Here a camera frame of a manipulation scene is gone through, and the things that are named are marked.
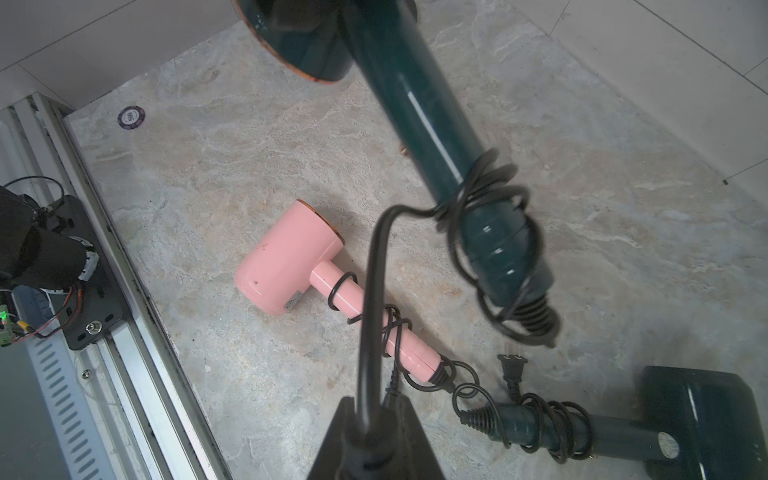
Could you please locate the green hair dryer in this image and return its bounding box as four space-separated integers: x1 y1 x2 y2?
237 1 561 347
458 366 767 479

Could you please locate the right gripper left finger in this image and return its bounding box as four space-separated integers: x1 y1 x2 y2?
307 396 357 479

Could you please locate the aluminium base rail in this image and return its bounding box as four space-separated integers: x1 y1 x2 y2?
1 93 230 479

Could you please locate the pink hair dryer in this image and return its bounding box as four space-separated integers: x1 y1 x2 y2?
234 199 448 386

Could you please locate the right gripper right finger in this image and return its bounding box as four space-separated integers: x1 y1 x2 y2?
389 394 445 480

